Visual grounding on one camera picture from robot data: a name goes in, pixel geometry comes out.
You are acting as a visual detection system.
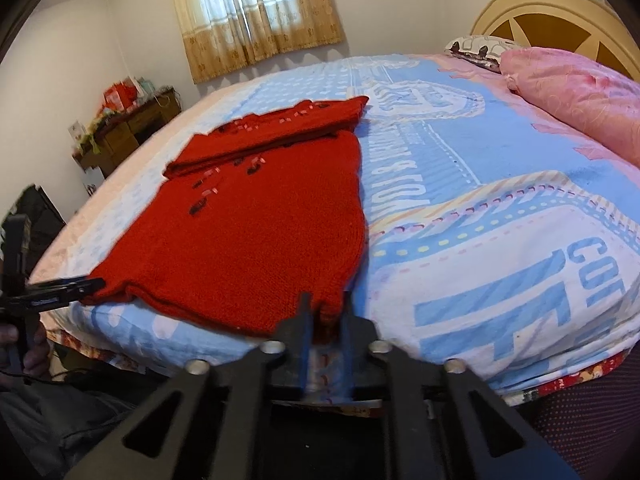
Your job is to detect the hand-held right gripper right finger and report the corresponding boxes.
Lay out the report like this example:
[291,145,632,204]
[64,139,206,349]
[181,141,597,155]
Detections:
[340,305,581,480]

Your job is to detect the cream wooden headboard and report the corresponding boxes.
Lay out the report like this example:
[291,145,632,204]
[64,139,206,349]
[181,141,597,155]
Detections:
[470,0,640,83]

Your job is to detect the red gift box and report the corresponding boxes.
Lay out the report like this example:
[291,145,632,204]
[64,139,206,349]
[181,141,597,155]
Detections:
[102,82,138,111]

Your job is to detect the red knitted sweater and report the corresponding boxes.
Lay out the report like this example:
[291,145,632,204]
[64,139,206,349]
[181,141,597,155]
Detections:
[80,95,371,338]

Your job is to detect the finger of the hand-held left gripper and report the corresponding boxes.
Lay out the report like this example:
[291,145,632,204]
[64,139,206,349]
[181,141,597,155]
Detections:
[20,276,107,311]

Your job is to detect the brown wooden desk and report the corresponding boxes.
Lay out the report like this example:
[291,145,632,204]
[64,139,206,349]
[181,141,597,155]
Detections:
[72,87,183,178]

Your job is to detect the wide beige floral curtain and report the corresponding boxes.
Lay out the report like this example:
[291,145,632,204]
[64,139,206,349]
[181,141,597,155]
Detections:
[165,0,346,85]

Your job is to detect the bed with printed sheet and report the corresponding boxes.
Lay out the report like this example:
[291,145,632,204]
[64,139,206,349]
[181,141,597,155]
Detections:
[27,52,640,411]

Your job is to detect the grey patterned pillow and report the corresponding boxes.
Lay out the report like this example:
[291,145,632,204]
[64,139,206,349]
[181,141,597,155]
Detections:
[444,35,521,71]

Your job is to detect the black suitcase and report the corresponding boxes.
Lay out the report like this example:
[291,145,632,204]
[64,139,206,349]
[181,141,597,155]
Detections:
[10,185,66,271]

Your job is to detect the person's left hand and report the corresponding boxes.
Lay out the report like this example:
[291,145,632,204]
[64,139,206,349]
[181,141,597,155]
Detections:
[0,317,51,391]

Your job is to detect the white paper bag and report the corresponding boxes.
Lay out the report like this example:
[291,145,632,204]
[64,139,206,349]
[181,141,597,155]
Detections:
[82,165,106,196]

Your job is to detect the pink pillow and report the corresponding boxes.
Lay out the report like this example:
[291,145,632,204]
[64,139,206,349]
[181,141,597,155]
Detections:
[500,46,640,156]

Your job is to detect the person's grey trousers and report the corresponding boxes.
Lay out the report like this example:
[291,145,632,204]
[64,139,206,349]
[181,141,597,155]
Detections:
[0,380,166,480]

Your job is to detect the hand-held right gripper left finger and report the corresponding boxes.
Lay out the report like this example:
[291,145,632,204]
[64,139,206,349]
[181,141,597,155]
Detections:
[62,292,316,480]

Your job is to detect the dark dotted cloth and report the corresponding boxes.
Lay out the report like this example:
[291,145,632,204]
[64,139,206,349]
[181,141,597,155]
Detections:
[515,350,640,480]

